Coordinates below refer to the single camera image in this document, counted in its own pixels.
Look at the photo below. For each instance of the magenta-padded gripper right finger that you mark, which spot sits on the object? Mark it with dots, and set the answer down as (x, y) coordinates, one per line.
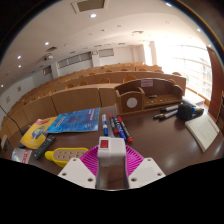
(146, 170)

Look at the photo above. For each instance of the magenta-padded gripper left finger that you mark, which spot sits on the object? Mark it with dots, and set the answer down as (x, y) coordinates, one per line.
(76, 170)

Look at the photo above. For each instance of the white charger with red switch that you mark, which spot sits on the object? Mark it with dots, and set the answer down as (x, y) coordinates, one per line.
(111, 151)

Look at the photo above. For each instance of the yellow power strip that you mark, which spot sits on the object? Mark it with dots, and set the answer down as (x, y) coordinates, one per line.
(65, 155)

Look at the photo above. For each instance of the blue-capped black marker pen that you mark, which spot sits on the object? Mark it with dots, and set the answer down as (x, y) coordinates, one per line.
(121, 133)

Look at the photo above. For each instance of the red-capped black marker pen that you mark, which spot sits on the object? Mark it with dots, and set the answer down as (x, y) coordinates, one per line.
(113, 124)
(125, 129)

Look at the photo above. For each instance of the blue booklet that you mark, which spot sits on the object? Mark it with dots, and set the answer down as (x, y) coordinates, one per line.
(75, 120)

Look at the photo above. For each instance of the blue white marker pen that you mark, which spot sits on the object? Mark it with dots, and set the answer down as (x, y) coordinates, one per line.
(105, 125)

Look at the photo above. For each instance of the white red plastic package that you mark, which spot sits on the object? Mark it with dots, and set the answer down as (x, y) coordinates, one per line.
(21, 155)

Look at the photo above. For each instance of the black gooseneck desk microphone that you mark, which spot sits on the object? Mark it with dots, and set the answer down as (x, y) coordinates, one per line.
(20, 131)

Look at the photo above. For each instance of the white paper pad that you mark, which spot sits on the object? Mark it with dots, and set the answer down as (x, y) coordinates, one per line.
(203, 130)

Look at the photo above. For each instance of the black handheld microphone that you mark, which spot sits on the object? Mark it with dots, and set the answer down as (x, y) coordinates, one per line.
(185, 111)

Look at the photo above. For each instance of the wooden lecture hall seat rows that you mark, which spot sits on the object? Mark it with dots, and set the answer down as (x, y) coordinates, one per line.
(76, 100)

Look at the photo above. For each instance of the wooden desk organizer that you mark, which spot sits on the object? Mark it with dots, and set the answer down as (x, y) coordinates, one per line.
(131, 101)

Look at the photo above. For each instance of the ceiling projector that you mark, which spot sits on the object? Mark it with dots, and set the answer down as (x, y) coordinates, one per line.
(49, 56)

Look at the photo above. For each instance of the recessed ceiling lights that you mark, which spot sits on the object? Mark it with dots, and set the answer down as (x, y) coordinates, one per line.
(93, 15)

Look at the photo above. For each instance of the ceiling air vent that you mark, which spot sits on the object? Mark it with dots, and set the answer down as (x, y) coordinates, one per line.
(90, 5)

